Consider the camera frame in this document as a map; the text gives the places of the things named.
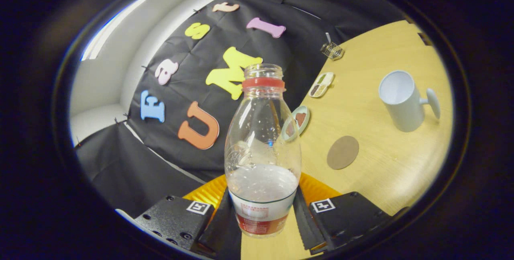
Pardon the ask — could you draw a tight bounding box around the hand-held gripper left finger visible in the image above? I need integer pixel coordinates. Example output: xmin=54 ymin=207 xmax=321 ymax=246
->
xmin=135 ymin=174 xmax=241 ymax=258

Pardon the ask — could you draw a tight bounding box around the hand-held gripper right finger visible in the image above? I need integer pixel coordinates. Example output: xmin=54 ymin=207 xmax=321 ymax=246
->
xmin=293 ymin=173 xmax=392 ymax=254

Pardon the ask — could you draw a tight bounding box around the clear plastic juice bottle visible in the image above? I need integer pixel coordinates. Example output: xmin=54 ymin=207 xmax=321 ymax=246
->
xmin=224 ymin=63 xmax=302 ymax=238

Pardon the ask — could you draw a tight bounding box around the round brown coaster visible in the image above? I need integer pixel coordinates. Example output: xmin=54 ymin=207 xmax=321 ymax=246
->
xmin=326 ymin=135 xmax=360 ymax=170

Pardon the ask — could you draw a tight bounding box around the white cup with handle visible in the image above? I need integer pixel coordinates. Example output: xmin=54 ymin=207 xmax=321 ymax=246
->
xmin=378 ymin=70 xmax=441 ymax=133

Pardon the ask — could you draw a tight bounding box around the wooden table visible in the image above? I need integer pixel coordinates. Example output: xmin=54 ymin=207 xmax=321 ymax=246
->
xmin=241 ymin=20 xmax=454 ymax=260

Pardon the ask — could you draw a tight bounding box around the round plate with meat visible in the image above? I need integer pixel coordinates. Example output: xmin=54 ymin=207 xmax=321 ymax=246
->
xmin=281 ymin=105 xmax=310 ymax=142

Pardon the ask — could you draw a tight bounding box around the cream divided food dish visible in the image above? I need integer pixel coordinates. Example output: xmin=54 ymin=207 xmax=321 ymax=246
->
xmin=309 ymin=72 xmax=335 ymax=98

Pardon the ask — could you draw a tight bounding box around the long ceiling light panel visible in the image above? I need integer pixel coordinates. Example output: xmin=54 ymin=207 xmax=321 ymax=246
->
xmin=80 ymin=0 xmax=151 ymax=61

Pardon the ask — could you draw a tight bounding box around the small wire basket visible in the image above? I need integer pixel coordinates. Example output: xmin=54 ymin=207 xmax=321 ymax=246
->
xmin=320 ymin=32 xmax=345 ymax=60

